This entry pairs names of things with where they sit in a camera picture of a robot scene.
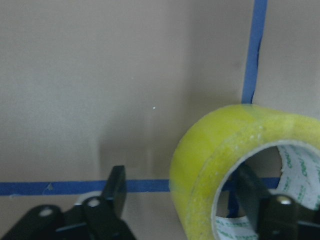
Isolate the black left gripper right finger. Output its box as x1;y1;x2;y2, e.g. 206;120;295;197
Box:
235;166;320;240

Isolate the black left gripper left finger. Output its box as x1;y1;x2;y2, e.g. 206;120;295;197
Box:
2;165;136;240

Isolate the yellow tape roll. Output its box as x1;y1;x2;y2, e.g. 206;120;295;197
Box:
169;104;320;240

